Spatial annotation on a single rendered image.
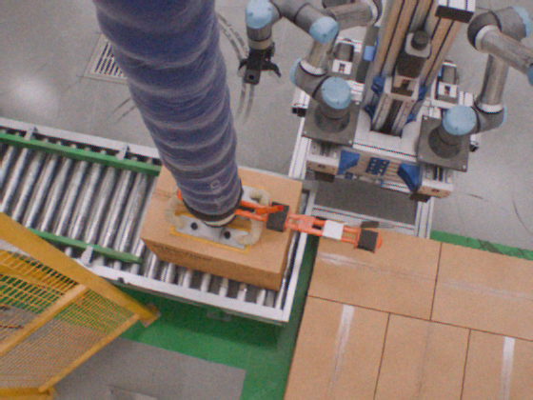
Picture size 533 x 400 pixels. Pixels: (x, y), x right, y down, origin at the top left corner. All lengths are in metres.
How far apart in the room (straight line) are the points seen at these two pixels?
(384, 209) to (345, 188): 0.25
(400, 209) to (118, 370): 1.85
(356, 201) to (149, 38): 2.19
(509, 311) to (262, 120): 1.88
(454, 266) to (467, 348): 0.40
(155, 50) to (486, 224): 2.72
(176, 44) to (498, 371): 2.15
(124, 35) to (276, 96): 2.57
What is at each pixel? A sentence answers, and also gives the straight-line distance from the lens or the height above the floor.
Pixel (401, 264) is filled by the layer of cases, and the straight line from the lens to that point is 2.59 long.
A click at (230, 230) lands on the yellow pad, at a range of 2.12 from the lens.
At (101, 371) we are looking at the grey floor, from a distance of 3.16.
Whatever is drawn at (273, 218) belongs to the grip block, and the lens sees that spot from 2.00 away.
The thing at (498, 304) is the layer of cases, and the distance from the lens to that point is 2.70.
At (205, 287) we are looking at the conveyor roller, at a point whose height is 0.55.
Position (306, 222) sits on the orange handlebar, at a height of 1.09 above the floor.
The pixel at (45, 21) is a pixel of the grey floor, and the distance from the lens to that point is 4.27.
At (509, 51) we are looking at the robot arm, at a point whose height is 1.75.
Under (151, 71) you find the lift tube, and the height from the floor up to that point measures 2.14.
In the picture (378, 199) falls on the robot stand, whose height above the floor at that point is 0.21.
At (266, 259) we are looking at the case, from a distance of 2.11.
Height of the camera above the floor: 3.00
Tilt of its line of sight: 70 degrees down
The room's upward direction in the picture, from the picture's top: 1 degrees counter-clockwise
